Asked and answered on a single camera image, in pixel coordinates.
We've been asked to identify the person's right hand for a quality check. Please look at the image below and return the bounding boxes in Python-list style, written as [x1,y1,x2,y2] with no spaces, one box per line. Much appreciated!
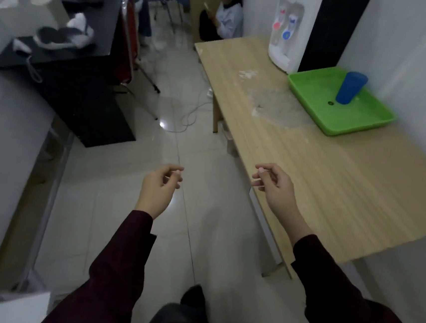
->
[247,161,309,232]

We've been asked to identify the person's left hand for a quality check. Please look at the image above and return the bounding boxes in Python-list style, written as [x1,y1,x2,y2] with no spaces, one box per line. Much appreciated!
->
[133,161,185,223]

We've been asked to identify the person's left forearm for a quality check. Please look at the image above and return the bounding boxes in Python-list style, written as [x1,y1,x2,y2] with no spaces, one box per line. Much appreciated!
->
[39,197,160,323]

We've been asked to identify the person's right forearm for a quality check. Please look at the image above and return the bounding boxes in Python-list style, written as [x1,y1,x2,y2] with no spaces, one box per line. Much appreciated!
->
[276,215,426,323]

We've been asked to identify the light wooden table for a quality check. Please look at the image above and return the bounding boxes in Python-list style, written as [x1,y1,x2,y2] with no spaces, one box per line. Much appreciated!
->
[173,29,426,292]

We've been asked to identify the green plastic tray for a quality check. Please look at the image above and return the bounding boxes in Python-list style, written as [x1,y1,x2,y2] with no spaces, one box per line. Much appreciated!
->
[282,63,401,143]

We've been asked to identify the blue plastic cup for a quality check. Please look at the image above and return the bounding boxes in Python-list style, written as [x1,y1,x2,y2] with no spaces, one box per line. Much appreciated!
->
[335,70,369,107]

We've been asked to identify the black cabinet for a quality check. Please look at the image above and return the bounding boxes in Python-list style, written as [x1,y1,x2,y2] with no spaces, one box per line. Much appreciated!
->
[0,0,150,153]

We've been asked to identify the person's black shoe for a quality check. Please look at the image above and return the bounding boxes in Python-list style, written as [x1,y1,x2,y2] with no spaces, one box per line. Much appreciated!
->
[179,283,208,310]

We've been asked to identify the red folding chair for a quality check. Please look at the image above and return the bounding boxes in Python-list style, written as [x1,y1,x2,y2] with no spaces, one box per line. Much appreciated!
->
[110,0,170,120]

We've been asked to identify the white water dispenser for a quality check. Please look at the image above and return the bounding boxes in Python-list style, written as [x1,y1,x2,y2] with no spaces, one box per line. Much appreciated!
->
[265,0,325,78]

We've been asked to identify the black and white sneakers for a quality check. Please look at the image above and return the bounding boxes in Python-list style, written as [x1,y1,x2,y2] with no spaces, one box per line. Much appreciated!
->
[32,8,97,54]

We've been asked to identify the white paper bag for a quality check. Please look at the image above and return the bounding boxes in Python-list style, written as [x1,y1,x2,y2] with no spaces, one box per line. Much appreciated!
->
[0,0,72,41]

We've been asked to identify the white power cable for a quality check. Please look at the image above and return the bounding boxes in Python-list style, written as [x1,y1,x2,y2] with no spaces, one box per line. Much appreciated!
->
[158,83,215,136]

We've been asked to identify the black wall panel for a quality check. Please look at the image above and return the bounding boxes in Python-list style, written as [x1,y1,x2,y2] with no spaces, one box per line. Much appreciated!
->
[297,0,373,80]

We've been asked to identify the white cord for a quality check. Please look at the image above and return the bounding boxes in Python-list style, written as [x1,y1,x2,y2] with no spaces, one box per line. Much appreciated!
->
[10,38,47,84]

